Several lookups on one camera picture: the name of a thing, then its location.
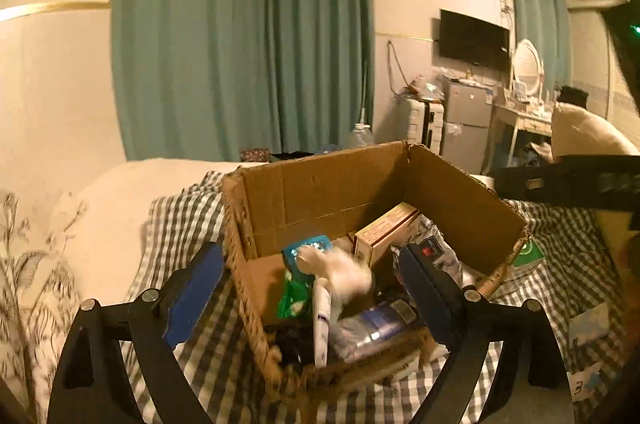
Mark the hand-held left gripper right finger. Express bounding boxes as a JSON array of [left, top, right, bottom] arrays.
[[399, 243, 576, 424]]

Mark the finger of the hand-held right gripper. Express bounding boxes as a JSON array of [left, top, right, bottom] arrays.
[[494, 154, 640, 214]]

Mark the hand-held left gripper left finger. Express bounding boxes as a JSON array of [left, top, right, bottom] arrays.
[[47, 241, 226, 424]]

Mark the beige printed medicine box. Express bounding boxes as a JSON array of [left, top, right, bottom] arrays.
[[354, 202, 422, 266]]

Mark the brown cardboard box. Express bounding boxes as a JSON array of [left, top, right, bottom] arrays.
[[221, 141, 533, 397]]

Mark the silver blister pack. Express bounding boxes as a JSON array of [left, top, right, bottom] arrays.
[[400, 214, 483, 287]]

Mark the black object on pillow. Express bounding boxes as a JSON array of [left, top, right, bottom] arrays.
[[557, 85, 592, 108]]

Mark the cream pillow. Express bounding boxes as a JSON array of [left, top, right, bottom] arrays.
[[550, 102, 640, 162]]

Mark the blue labelled plastic bottle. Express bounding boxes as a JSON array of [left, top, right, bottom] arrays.
[[329, 298, 418, 361]]

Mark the white dressing table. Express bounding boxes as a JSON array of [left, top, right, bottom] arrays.
[[491, 97, 557, 166]]

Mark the green white medicine box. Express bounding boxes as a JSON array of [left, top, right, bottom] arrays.
[[511, 238, 547, 279]]

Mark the white oval mirror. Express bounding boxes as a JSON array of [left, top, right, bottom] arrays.
[[510, 38, 546, 98]]

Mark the narrow teal curtain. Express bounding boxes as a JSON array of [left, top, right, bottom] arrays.
[[505, 0, 574, 91]]

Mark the white tube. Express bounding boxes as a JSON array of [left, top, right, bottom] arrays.
[[312, 277, 335, 369]]

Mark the green white packet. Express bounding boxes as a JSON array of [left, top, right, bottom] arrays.
[[277, 234, 334, 319]]

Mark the silver mini fridge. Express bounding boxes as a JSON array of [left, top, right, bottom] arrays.
[[441, 82, 497, 175]]

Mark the floral white duvet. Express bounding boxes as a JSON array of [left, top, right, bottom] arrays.
[[0, 159, 261, 424]]

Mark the white suitcase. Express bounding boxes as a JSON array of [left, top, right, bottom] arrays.
[[402, 97, 446, 153]]

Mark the light blue packet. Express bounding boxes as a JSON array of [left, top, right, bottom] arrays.
[[569, 303, 612, 351]]

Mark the black television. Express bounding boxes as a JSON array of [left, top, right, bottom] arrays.
[[438, 8, 511, 68]]

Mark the clear water bottle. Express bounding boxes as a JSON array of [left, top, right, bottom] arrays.
[[342, 121, 376, 151]]

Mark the wide teal curtain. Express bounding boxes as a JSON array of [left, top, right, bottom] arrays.
[[111, 0, 377, 162]]

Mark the wall cable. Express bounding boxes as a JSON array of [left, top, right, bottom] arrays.
[[385, 40, 417, 96]]

